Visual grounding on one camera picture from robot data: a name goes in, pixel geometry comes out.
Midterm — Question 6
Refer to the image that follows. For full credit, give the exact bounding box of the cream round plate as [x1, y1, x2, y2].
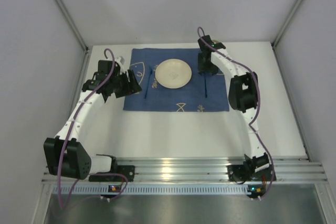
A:
[155, 59, 192, 89]

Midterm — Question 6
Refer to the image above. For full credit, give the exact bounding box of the blue metal fork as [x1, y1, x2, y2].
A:
[144, 67, 153, 99]

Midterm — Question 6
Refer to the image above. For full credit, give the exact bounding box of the dark blue spoon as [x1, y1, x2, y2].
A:
[203, 73, 208, 98]

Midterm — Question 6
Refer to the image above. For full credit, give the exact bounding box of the blue cloth placemat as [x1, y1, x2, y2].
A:
[123, 48, 229, 112]

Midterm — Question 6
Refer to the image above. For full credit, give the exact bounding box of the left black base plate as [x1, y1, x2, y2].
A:
[89, 165, 135, 182]

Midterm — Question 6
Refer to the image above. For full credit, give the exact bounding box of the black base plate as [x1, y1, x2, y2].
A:
[227, 165, 273, 184]
[89, 165, 135, 182]

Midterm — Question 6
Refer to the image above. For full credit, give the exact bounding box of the aluminium frame rail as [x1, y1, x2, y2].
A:
[40, 157, 328, 184]

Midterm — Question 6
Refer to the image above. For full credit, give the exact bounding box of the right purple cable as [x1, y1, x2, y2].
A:
[197, 26, 276, 200]

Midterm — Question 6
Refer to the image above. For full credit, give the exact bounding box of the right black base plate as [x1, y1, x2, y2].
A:
[227, 165, 273, 184]

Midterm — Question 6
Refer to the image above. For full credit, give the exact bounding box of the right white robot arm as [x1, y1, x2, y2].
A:
[197, 35, 275, 182]

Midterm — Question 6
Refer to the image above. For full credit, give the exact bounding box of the slotted grey cable duct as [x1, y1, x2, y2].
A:
[61, 183, 263, 195]

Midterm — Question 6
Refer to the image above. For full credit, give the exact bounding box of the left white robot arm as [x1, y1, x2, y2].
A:
[44, 57, 142, 180]

